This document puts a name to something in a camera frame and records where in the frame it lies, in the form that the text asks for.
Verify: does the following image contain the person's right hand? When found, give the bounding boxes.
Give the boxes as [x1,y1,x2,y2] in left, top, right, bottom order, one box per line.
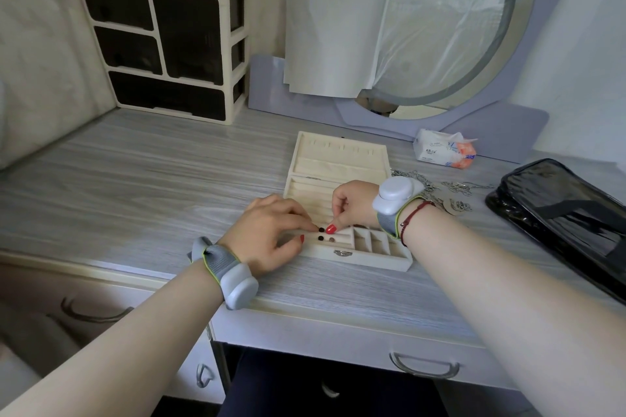
[326,180,388,236]

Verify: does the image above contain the person's left hand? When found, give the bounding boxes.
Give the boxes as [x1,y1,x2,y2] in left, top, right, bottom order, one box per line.
[217,194,320,279]

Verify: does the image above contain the person's right forearm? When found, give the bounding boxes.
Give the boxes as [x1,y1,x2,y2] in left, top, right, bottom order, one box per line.
[400,204,626,417]

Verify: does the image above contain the person's left forearm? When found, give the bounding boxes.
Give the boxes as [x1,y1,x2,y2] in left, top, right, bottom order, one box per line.
[0,259,227,417]

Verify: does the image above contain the beige jewelry box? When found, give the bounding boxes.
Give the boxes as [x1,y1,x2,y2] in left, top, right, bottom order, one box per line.
[283,131,414,272]

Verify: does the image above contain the white grey right wrist tracker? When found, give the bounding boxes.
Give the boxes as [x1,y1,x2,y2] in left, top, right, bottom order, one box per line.
[372,176,426,239]

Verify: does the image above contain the white grey wrist tracker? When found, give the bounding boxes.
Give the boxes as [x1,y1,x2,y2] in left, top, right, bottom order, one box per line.
[372,176,426,239]
[188,236,259,311]

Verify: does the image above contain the white grey left wrist tracker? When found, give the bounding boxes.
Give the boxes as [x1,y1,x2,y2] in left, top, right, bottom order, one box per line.
[188,236,259,311]

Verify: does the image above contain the white centre drawer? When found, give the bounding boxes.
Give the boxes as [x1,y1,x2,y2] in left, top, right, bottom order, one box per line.
[209,305,520,392]

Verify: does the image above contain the white orange tissue pack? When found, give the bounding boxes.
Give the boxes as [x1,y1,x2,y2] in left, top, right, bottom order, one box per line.
[413,128,478,170]

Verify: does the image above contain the round mirror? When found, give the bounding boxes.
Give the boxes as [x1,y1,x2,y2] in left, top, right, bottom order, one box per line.
[355,0,539,121]

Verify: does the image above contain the lavender mirror backboard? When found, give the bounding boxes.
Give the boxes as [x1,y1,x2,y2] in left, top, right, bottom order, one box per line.
[247,0,568,165]

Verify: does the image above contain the white plastic cover sheet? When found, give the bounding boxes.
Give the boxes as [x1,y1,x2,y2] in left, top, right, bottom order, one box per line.
[283,0,543,99]

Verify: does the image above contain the black glossy pouch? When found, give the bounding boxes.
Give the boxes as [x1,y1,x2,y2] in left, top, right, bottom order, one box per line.
[484,158,626,306]

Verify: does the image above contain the cream drawer organiser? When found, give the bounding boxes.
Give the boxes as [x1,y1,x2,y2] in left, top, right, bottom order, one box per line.
[63,0,251,125]

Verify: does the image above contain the white side drawer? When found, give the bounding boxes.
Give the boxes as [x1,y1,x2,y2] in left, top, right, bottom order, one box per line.
[0,255,227,405]

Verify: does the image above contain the red string bracelet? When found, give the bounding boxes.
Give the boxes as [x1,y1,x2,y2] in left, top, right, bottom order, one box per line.
[399,200,436,247]

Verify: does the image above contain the silver chain necklaces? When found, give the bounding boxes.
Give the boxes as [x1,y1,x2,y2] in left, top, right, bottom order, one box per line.
[390,168,496,215]

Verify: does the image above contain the curved metal drawer handle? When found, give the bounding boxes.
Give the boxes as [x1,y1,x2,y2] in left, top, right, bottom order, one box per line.
[389,352,461,380]
[61,297,134,324]

